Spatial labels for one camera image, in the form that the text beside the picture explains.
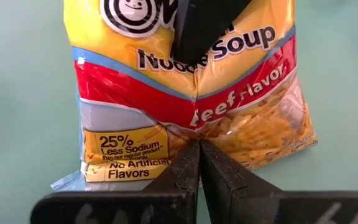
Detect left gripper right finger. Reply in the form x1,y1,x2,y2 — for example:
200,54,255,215
200,140,358,224

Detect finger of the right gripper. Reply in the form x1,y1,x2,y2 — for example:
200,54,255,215
172,0,254,66

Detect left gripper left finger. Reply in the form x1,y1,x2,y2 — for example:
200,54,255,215
31,140,201,224

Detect beef flavor ramen pack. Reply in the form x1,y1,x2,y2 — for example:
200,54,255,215
50,0,319,192

